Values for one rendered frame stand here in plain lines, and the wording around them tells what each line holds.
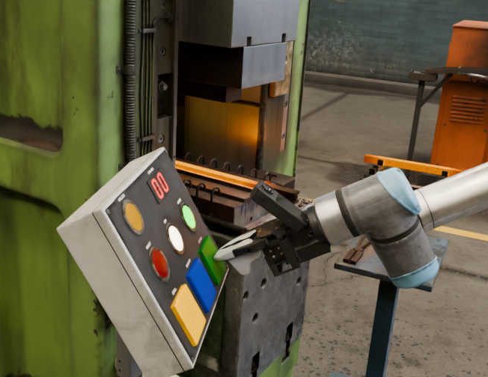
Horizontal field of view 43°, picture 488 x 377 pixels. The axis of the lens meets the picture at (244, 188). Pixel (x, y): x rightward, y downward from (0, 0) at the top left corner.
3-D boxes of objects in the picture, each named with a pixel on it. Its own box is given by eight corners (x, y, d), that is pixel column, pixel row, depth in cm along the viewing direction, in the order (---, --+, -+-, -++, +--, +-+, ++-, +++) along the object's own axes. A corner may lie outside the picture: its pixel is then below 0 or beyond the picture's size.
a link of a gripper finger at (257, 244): (233, 261, 110) (278, 243, 108) (230, 253, 110) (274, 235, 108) (237, 250, 115) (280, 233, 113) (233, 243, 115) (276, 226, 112)
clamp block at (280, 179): (294, 198, 178) (296, 176, 176) (280, 206, 171) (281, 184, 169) (259, 188, 184) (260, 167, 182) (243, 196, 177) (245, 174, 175)
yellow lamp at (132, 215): (150, 228, 95) (151, 202, 93) (129, 237, 91) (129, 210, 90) (135, 223, 96) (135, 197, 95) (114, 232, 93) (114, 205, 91)
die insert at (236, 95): (242, 99, 160) (242, 75, 158) (225, 103, 154) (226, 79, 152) (153, 82, 175) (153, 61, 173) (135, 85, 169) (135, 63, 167)
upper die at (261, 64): (284, 80, 157) (287, 42, 153) (241, 89, 140) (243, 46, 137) (157, 59, 177) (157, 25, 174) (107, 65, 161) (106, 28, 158)
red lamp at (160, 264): (177, 274, 97) (177, 249, 95) (157, 285, 93) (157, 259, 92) (161, 268, 98) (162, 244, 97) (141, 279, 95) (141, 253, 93)
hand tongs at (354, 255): (387, 205, 244) (388, 202, 244) (397, 207, 242) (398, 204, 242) (342, 262, 193) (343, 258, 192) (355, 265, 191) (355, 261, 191)
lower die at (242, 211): (273, 209, 168) (275, 180, 165) (233, 232, 152) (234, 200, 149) (155, 176, 189) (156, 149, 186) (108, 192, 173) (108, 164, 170)
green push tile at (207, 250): (226, 267, 120) (209, 234, 119) (220, 284, 114) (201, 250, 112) (218, 270, 121) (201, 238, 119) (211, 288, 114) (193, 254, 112)
